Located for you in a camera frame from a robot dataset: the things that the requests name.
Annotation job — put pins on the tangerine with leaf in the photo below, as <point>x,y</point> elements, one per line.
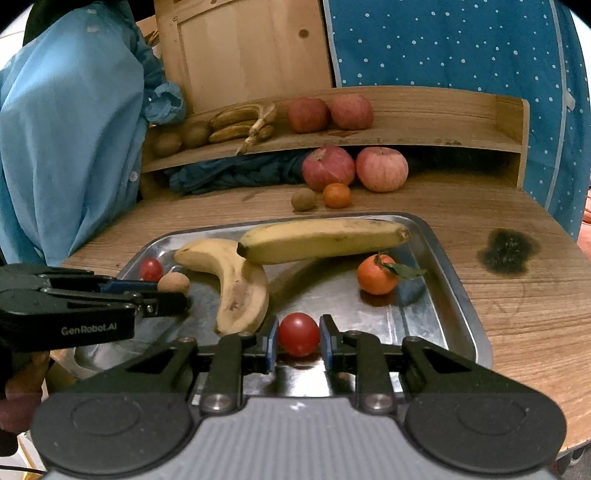
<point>376,276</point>

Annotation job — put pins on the striped red apple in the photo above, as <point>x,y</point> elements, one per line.
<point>328,168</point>

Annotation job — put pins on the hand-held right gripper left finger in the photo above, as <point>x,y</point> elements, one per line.
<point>272,346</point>

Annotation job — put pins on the straight yellow banana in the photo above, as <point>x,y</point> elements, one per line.
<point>323,240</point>

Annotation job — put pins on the red cherry tomato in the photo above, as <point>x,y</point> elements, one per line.
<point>298,334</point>
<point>151,270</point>

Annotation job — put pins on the metal tray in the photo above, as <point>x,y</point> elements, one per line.
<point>323,295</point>

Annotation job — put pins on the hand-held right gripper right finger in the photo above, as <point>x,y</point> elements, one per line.
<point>326,344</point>

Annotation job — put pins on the blue dotted fabric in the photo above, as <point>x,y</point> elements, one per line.
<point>452,46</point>

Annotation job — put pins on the orange bedding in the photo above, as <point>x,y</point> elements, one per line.
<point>587,207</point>

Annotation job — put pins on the dark blue cloth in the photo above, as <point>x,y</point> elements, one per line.
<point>231,175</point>

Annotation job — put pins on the wooden desk shelf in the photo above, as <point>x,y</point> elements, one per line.
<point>438,120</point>

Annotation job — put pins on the dark overripe banana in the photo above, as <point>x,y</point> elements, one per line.
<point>233,116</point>
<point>231,134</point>

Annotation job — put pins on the light blue shirt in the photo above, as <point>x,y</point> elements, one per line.
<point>69,138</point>

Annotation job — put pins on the small brown kiwi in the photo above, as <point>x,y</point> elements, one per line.
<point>173,282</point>
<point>303,200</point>

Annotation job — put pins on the person's left hand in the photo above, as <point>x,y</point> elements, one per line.
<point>25,374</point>

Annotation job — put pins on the striped pink apple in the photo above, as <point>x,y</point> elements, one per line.
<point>382,169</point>

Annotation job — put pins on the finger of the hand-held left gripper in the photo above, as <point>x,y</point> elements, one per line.
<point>161,304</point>
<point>129,286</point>

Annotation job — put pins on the wooden panel frame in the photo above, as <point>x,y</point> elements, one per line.
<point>249,50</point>

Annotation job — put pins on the plain tangerine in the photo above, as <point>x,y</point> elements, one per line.
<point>337,195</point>

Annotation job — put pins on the curved yellow banana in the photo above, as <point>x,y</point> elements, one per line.
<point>240,290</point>

